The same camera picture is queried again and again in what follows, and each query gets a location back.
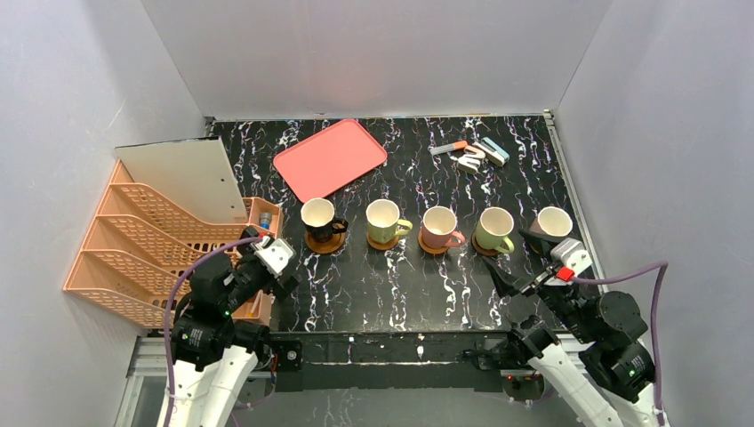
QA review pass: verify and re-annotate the brown grooved wooden coaster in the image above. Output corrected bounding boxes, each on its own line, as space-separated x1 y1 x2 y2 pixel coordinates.
305 232 346 254

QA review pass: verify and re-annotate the blue grey glue bottle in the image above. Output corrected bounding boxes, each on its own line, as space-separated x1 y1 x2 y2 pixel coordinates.
259 212 272 230

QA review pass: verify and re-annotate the yellow-green mug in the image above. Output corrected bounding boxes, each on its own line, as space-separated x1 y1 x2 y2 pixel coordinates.
365 199 413 246

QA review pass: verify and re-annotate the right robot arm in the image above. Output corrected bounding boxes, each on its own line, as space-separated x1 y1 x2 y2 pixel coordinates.
464 230 670 426

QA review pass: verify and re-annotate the orange file rack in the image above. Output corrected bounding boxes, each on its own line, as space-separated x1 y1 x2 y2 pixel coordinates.
63 163 248 329

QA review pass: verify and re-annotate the black mug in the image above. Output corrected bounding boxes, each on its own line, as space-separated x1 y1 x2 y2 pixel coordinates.
301 197 349 243

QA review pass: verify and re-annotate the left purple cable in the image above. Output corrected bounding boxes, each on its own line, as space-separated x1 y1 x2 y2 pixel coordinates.
162 235 263 427

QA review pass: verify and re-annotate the green mug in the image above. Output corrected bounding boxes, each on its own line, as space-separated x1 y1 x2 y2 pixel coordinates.
473 207 515 254

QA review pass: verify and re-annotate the dark brown wooden coaster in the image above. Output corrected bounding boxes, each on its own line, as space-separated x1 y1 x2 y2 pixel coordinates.
471 238 500 257

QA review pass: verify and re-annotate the light wooden coaster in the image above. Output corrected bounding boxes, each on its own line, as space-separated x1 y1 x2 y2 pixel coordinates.
418 234 448 255

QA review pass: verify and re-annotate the purple cable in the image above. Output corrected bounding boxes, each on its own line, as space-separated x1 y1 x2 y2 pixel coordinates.
162 235 263 427
568 261 670 427

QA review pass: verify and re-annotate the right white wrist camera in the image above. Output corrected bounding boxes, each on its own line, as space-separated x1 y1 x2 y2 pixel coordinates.
546 238 593 286

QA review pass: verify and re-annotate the orange white marker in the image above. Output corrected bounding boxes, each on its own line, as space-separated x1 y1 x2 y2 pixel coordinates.
429 141 469 156

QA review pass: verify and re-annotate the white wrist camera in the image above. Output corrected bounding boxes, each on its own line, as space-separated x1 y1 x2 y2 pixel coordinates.
546 238 593 286
252 236 296 278

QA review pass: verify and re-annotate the orange desk organiser box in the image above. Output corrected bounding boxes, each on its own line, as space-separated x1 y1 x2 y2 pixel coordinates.
232 197 283 326

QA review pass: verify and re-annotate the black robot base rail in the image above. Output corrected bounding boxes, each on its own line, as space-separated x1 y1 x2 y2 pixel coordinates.
126 329 655 414

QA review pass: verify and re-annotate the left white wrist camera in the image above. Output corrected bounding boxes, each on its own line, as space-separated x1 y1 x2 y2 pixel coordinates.
252 236 296 278

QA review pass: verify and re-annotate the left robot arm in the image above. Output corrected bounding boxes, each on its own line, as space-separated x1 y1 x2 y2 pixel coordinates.
158 252 298 426

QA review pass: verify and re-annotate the white board sheet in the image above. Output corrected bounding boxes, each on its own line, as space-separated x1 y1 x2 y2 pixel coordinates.
115 136 248 224

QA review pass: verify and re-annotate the plain brown coaster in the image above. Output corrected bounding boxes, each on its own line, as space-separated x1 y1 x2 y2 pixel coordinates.
366 235 401 251

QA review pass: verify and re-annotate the pink mug large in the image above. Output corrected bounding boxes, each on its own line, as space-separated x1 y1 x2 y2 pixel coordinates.
529 206 574 238

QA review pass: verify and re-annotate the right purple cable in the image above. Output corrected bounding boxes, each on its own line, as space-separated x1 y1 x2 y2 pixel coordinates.
568 261 670 427

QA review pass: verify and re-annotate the pink serving tray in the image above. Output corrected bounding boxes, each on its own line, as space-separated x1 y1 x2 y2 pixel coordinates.
273 119 388 203

